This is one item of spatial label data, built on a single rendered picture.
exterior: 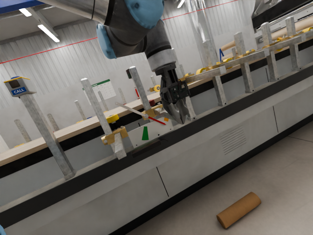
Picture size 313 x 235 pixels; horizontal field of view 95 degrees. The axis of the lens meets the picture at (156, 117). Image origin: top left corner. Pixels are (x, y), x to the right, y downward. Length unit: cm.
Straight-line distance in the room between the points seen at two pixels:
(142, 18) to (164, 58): 19
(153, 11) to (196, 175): 123
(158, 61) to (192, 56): 881
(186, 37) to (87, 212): 907
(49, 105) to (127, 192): 774
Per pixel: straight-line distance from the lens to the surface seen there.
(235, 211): 121
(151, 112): 82
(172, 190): 132
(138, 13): 32
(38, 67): 886
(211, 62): 103
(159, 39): 50
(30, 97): 88
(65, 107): 840
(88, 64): 830
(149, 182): 121
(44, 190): 96
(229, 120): 113
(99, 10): 33
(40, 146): 107
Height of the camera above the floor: 99
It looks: 12 degrees down
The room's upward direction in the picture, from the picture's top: 21 degrees counter-clockwise
